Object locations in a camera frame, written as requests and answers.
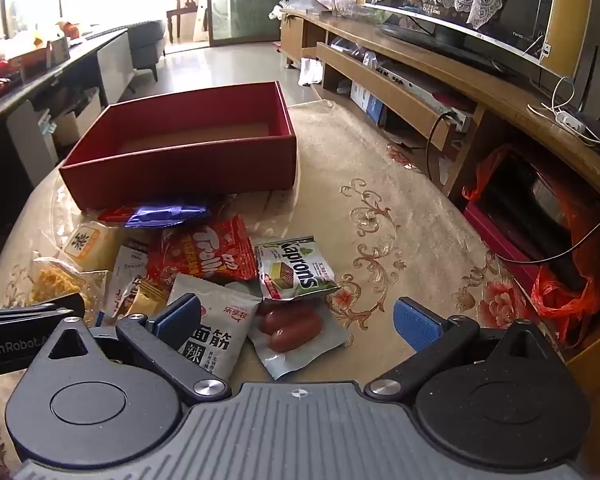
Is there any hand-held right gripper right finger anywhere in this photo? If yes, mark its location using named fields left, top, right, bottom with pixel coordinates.
left=364, top=297, right=567, bottom=403

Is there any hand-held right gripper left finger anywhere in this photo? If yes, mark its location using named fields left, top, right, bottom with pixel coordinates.
left=30, top=294, right=231, bottom=406

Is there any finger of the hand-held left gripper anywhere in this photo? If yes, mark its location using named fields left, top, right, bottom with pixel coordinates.
left=0, top=293, right=87, bottom=322

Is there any clear yellow noodle snack packet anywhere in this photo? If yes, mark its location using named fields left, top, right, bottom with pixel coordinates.
left=30, top=257, right=108, bottom=321

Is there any small yellow snack packet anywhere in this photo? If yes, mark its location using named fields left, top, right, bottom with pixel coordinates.
left=127, top=280, right=171, bottom=317

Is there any grey white gluten snack packet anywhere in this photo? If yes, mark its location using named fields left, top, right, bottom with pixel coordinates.
left=167, top=273, right=263, bottom=383

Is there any shiny red gummy packet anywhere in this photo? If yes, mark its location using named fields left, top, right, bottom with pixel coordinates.
left=145, top=214, right=258, bottom=293

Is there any white printed snack packet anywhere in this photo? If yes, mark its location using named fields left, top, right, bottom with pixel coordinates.
left=102, top=237, right=151, bottom=318

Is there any steamed cake packet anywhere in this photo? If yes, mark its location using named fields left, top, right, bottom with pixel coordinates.
left=55, top=220, right=123, bottom=273

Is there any blue snack packet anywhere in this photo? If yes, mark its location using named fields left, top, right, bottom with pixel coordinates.
left=125, top=203, right=212, bottom=229

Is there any clear sausage packet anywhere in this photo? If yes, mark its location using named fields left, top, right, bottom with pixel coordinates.
left=247, top=300, right=353, bottom=381

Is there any green and white wafer packet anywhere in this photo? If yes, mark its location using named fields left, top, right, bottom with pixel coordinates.
left=254, top=234, right=340, bottom=302

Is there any red cardboard box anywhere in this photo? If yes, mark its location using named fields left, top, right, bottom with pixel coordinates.
left=58, top=80, right=298, bottom=211

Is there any flat red box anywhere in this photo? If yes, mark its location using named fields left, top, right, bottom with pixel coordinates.
left=462, top=200, right=541, bottom=286

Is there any orange plastic bag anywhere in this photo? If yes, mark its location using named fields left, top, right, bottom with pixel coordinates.
left=462, top=142, right=600, bottom=348

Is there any open cardboard box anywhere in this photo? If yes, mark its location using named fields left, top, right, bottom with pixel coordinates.
left=52, top=87, right=103, bottom=148

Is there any white and blue box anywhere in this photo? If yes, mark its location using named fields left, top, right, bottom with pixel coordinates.
left=350, top=80, right=386, bottom=126

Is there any silver set-top box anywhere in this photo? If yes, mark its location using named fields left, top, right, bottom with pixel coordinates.
left=375, top=60, right=476, bottom=131

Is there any white power strip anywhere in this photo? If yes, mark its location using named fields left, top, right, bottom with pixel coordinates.
left=555, top=110, right=588, bottom=133

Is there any wooden television cabinet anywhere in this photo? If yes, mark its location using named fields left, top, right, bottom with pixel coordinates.
left=280, top=7, right=600, bottom=381

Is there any grey sofa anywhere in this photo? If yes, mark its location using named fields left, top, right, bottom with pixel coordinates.
left=127, top=20, right=168, bottom=83

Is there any white plastic bag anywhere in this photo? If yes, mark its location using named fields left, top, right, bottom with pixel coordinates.
left=299, top=57, right=326, bottom=86

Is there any flat screen television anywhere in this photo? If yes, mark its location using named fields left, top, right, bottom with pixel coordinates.
left=362, top=0, right=561, bottom=78

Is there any glass sliding door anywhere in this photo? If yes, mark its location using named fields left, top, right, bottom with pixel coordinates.
left=207, top=0, right=281, bottom=43

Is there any black cable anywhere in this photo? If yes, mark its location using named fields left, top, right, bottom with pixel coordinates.
left=427, top=110, right=461, bottom=181

